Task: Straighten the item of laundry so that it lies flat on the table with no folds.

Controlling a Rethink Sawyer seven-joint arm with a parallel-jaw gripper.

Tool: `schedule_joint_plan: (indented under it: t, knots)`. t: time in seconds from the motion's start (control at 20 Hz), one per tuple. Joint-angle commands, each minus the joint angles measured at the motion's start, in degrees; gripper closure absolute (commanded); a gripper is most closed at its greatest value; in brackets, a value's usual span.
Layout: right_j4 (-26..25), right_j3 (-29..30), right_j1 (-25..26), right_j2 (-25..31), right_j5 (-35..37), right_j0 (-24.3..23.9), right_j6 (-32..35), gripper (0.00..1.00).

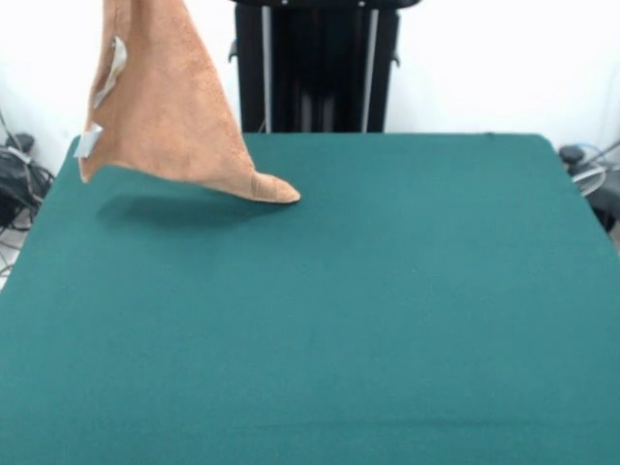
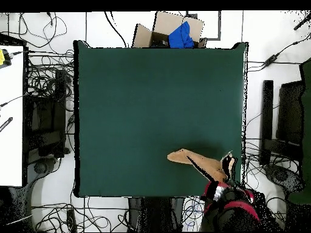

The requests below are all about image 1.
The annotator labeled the tan terry towel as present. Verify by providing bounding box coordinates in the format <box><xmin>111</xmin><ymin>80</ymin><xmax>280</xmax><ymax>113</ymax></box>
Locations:
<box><xmin>75</xmin><ymin>0</ymin><xmax>301</xmax><ymax>203</ymax></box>

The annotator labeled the dark green tablecloth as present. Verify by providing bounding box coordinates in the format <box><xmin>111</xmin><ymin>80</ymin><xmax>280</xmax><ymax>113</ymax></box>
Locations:
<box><xmin>0</xmin><ymin>133</ymin><xmax>620</xmax><ymax>465</ymax></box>

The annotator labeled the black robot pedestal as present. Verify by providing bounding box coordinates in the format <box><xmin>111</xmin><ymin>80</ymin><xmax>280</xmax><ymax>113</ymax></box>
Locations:
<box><xmin>218</xmin><ymin>0</ymin><xmax>422</xmax><ymax>135</ymax></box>

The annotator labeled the dark stand with grey cables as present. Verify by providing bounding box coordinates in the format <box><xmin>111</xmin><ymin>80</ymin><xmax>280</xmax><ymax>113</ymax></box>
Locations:
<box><xmin>559</xmin><ymin>142</ymin><xmax>620</xmax><ymax>236</ymax></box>

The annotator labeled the black equipment with cables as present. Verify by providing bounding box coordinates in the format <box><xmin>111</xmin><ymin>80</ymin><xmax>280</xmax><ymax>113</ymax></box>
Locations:
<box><xmin>0</xmin><ymin>133</ymin><xmax>55</xmax><ymax>233</ymax></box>

